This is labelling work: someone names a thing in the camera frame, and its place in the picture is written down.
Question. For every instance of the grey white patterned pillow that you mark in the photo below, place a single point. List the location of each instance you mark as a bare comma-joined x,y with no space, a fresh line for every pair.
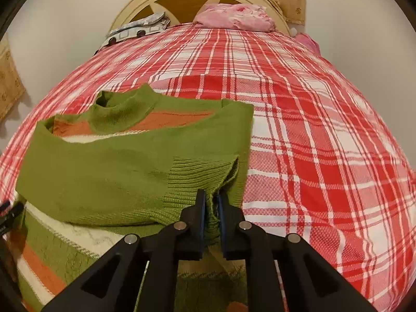
153,24

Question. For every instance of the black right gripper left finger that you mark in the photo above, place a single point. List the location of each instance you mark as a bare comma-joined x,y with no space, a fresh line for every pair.
138,274

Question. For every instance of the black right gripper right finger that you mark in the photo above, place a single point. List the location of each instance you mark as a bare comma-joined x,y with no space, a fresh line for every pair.
283,273

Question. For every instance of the pink cloth beside bed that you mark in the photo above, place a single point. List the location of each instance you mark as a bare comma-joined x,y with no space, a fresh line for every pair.
308,42

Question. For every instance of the pink floral blanket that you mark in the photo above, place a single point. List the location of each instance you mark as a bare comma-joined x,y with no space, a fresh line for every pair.
248,17

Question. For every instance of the red white plaid bedsheet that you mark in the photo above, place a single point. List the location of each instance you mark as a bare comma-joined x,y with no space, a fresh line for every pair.
322,162

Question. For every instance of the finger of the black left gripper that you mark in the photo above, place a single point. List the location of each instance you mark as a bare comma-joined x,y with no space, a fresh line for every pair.
8,220

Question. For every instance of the beige left window curtain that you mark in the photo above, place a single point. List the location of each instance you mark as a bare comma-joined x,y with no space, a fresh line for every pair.
11,86

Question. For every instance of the green orange striped sweater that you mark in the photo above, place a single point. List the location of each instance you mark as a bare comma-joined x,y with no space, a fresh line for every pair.
129,164

